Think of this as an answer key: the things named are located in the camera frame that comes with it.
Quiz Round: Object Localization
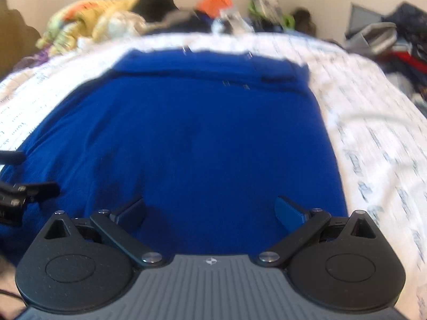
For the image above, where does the green plastic stool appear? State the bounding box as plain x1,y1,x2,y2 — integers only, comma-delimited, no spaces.
248,2,295,30

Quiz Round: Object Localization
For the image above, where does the yellow floral quilt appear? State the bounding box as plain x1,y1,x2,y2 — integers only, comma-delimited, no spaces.
36,0,147,57

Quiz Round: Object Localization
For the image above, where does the clear plastic packaging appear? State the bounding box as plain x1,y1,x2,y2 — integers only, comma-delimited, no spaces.
211,7,254,35

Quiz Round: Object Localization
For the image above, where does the dark grey jacket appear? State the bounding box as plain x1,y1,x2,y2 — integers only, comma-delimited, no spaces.
145,9,213,35

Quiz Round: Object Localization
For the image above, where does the brown headboard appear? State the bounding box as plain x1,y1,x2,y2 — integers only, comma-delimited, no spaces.
0,0,40,79

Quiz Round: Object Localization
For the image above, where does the blue knit sweater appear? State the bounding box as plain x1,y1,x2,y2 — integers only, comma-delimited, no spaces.
1,50,347,263

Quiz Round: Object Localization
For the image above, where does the floral print pillow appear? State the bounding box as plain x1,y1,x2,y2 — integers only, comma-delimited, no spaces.
250,0,282,22

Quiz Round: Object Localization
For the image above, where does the orange plastic bag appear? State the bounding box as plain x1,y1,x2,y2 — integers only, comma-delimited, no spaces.
195,0,233,18

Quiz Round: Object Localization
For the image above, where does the grey framed panel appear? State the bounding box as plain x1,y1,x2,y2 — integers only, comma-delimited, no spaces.
345,4,383,38

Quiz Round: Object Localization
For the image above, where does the brown plush toy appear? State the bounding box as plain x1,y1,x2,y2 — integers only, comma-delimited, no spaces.
292,8,317,38

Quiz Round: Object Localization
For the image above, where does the black hat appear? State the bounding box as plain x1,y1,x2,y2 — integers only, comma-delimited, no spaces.
130,0,178,22

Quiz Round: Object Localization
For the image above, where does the white script-print bed sheet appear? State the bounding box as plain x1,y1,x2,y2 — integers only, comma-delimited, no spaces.
1,33,426,319

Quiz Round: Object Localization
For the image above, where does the pile of clothes at right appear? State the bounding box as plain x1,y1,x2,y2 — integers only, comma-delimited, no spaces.
345,2,426,111

